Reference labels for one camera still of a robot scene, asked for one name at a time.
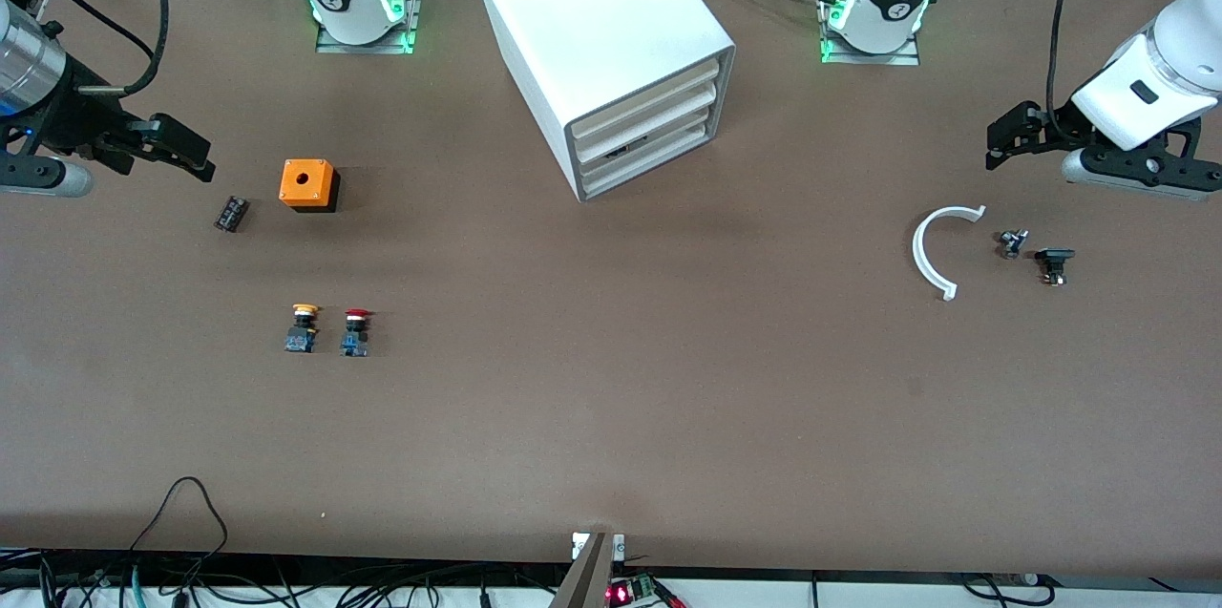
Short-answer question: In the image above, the red push button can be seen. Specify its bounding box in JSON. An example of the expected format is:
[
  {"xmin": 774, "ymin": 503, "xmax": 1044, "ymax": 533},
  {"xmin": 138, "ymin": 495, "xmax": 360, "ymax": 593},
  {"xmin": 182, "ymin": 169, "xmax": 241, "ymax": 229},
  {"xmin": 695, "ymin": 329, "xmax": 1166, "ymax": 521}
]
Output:
[{"xmin": 340, "ymin": 308, "xmax": 375, "ymax": 359}]

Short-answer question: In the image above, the white plastic drawer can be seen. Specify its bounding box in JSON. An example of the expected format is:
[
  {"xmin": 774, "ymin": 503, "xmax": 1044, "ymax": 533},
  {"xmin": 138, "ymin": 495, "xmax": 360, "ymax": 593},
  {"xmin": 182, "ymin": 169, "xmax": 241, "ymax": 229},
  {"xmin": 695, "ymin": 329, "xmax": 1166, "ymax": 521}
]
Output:
[
  {"xmin": 576, "ymin": 83, "xmax": 718, "ymax": 165},
  {"xmin": 571, "ymin": 57, "xmax": 720, "ymax": 139},
  {"xmin": 580, "ymin": 116, "xmax": 713, "ymax": 195}
]

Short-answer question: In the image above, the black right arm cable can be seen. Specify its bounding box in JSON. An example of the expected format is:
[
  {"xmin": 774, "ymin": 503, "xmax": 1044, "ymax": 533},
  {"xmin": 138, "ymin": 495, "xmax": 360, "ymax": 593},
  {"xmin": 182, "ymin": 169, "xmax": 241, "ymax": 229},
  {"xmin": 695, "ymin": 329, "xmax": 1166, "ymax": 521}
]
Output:
[{"xmin": 27, "ymin": 0, "xmax": 171, "ymax": 99}]

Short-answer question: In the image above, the white drawer cabinet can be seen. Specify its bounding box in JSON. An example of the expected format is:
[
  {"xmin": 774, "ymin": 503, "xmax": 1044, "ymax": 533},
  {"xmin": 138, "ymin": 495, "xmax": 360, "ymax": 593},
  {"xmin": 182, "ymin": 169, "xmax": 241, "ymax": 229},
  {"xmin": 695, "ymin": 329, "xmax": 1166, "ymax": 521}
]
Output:
[{"xmin": 470, "ymin": 0, "xmax": 736, "ymax": 203}]

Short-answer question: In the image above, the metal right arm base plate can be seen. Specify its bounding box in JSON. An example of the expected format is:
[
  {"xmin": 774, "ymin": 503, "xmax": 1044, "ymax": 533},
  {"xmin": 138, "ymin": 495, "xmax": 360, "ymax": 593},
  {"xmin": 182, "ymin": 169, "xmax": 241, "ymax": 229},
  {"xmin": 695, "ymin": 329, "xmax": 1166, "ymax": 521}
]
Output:
[{"xmin": 315, "ymin": 0, "xmax": 427, "ymax": 55}]

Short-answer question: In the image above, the black cable under table edge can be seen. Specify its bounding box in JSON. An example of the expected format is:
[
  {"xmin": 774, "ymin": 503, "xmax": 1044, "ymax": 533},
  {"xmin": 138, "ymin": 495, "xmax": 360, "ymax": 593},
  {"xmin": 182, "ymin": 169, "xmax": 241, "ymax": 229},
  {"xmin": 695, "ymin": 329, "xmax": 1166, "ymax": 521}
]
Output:
[{"xmin": 959, "ymin": 573, "xmax": 1057, "ymax": 608}]

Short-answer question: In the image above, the orange button enclosure box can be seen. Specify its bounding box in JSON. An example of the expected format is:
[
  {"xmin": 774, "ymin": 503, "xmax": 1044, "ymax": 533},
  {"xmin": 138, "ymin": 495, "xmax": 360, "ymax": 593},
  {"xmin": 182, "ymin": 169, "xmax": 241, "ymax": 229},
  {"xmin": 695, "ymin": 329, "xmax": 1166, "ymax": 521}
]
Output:
[{"xmin": 279, "ymin": 158, "xmax": 341, "ymax": 214}]

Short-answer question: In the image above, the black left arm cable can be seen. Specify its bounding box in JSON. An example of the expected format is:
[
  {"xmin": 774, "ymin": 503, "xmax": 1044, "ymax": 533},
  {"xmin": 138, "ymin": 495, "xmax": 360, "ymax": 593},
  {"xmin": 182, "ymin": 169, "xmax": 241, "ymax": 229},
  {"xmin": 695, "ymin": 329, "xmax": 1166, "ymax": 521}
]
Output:
[{"xmin": 1045, "ymin": 0, "xmax": 1095, "ymax": 118}]

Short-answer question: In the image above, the white curved plastic arc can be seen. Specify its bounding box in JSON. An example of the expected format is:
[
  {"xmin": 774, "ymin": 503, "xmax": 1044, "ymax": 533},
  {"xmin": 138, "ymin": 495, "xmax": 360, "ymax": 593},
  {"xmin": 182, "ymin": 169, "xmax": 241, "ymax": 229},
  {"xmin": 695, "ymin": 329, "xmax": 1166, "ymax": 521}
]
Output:
[{"xmin": 912, "ymin": 205, "xmax": 987, "ymax": 302}]

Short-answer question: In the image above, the yellow push button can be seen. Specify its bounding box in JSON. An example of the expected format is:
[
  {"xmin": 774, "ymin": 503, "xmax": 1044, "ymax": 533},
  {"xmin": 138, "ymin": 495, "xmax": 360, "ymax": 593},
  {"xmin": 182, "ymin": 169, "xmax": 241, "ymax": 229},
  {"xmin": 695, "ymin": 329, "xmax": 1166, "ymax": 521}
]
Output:
[{"xmin": 284, "ymin": 303, "xmax": 322, "ymax": 354}]

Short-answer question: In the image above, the black switch part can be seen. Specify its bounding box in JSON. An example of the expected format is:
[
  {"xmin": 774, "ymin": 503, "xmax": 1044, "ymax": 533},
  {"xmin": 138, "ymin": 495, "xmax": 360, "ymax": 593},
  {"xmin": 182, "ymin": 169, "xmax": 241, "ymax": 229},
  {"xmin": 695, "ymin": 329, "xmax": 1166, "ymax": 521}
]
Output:
[{"xmin": 1035, "ymin": 247, "xmax": 1077, "ymax": 287}]

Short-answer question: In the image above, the black looped cable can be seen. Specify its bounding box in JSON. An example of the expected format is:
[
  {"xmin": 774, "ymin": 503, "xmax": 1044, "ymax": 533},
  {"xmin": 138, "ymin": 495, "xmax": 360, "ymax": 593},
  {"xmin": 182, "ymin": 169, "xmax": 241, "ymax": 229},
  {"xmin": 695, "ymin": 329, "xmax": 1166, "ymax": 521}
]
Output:
[{"xmin": 129, "ymin": 477, "xmax": 230, "ymax": 557}]

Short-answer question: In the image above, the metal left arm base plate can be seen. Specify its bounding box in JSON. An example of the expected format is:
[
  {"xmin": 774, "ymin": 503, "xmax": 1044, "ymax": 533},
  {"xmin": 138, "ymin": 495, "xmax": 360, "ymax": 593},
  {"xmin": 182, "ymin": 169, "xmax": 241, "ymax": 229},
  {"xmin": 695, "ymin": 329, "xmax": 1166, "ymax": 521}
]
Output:
[{"xmin": 818, "ymin": 0, "xmax": 922, "ymax": 67}]

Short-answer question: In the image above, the circuit board with red light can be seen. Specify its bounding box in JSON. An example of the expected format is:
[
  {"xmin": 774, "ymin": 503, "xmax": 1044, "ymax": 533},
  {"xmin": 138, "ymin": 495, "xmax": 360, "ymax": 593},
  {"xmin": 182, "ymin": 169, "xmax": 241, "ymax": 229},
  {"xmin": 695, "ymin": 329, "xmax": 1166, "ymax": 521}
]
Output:
[{"xmin": 607, "ymin": 574, "xmax": 686, "ymax": 608}]

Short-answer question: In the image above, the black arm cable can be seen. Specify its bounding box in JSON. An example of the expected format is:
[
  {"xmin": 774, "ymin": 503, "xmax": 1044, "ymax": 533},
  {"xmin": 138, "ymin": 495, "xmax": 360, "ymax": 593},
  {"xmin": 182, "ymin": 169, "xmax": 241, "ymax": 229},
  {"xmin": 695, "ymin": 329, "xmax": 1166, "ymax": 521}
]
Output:
[
  {"xmin": 27, "ymin": 0, "xmax": 171, "ymax": 99},
  {"xmin": 1045, "ymin": 0, "xmax": 1095, "ymax": 118}
]

